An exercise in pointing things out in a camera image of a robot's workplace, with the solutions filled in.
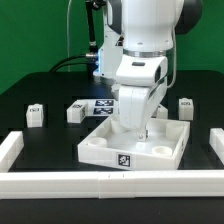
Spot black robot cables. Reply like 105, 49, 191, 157
49, 0, 107, 73

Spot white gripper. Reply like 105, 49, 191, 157
115, 55, 168, 141

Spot white square table top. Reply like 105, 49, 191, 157
78, 116, 190, 171

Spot AprilTag base sheet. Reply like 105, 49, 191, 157
74, 99, 117, 116

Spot white thin cable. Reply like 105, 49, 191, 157
66, 0, 73, 73

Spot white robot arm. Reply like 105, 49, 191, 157
85, 0, 202, 141

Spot white U-shaped obstacle fence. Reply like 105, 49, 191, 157
0, 131, 224, 199

